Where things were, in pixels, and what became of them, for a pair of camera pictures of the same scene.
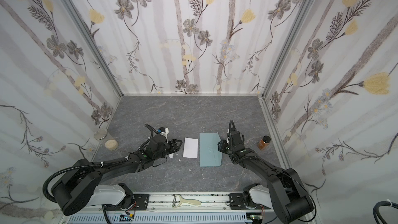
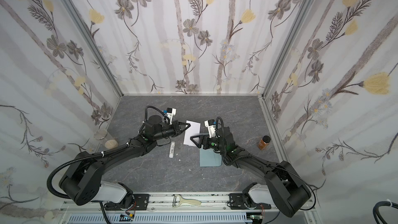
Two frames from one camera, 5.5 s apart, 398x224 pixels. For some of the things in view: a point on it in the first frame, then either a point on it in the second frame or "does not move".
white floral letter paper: [190, 148] to [193, 130]
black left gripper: [171, 144] to [176, 128]
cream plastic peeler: [178, 200] does not move
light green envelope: [209, 154] does not move
